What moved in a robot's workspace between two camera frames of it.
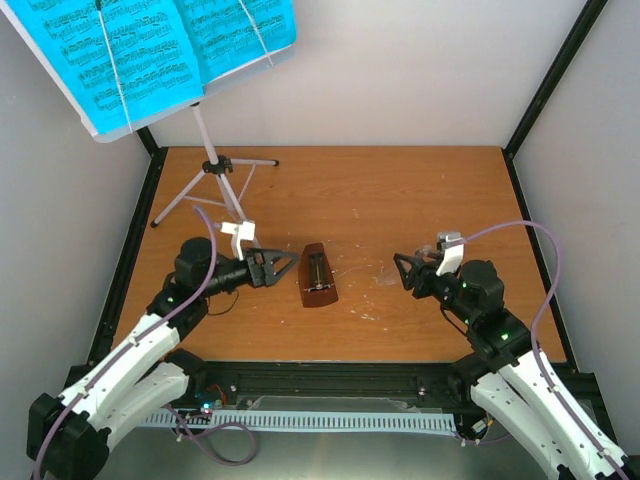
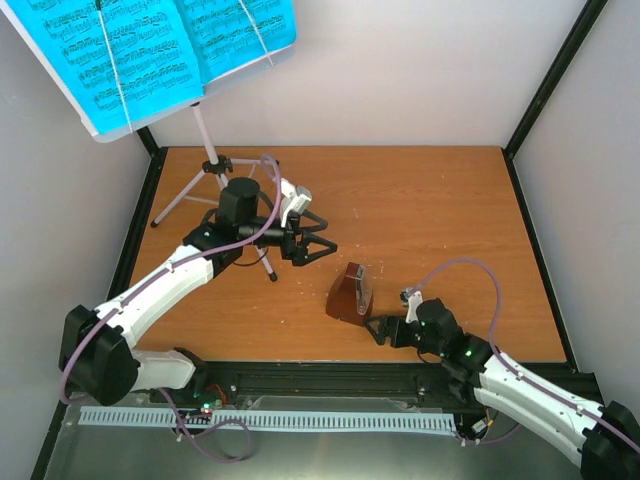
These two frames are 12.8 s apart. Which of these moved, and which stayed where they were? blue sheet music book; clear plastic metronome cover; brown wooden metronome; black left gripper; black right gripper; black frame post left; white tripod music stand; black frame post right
Moved: black left gripper; black right gripper; clear plastic metronome cover; brown wooden metronome
Stayed: blue sheet music book; black frame post right; black frame post left; white tripod music stand
